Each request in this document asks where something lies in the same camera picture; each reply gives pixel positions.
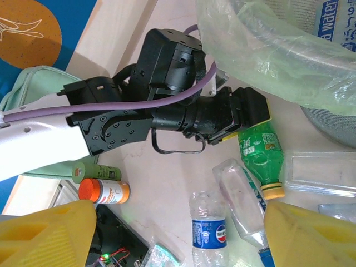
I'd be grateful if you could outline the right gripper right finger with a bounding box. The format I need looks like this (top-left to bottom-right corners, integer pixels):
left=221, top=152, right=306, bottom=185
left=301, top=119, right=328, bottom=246
left=263, top=201, right=356, bottom=267

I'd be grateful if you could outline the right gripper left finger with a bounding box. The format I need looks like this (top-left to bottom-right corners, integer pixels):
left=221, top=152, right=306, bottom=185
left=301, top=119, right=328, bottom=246
left=0, top=200, right=97, bottom=267

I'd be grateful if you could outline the green bottle yellow cap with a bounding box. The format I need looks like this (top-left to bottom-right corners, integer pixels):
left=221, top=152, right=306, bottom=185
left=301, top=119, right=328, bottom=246
left=238, top=121, right=286, bottom=200

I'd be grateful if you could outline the clear water bottle blue label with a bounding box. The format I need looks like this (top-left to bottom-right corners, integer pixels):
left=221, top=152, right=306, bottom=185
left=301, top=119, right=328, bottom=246
left=314, top=0, right=356, bottom=52
left=189, top=190, right=230, bottom=267

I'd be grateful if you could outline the translucent green bin liner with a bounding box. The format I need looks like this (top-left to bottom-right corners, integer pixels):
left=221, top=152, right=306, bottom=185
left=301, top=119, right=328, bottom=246
left=194, top=0, right=356, bottom=113

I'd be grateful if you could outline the grey mesh waste bin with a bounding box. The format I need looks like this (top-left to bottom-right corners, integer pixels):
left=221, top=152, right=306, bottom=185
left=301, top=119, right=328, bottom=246
left=228, top=0, right=356, bottom=149

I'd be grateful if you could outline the flat clear bottle blue cap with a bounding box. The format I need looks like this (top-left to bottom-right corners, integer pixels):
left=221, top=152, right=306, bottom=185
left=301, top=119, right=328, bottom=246
left=212, top=157, right=276, bottom=267

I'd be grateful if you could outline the clear plastic tray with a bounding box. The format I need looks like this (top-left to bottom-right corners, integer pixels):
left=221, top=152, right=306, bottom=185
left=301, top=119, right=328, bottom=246
left=283, top=150, right=356, bottom=199

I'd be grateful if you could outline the orange capped pill bottle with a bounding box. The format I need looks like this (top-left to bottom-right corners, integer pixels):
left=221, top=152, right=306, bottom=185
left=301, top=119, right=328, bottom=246
left=78, top=178, right=131, bottom=205

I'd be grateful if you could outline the green cylindrical can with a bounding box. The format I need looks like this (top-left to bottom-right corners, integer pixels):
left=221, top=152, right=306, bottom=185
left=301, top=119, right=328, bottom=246
left=72, top=161, right=123, bottom=184

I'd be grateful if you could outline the small clear plastic box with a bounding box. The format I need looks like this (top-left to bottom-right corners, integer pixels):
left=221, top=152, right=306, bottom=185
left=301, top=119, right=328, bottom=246
left=144, top=236, right=186, bottom=267

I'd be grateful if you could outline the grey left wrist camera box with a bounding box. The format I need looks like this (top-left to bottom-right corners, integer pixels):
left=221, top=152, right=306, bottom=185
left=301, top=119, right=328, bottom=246
left=210, top=71, right=229, bottom=97

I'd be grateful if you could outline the thin black cable loop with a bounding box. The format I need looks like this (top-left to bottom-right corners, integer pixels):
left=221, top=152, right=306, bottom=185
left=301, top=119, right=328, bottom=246
left=151, top=129, right=206, bottom=155

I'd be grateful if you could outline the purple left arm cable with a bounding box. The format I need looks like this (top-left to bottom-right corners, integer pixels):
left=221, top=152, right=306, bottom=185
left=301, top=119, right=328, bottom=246
left=0, top=24, right=217, bottom=123

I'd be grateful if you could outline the small circuit board with wires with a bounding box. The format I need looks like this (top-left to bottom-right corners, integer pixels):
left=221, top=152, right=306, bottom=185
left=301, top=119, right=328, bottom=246
left=94, top=247, right=131, bottom=267

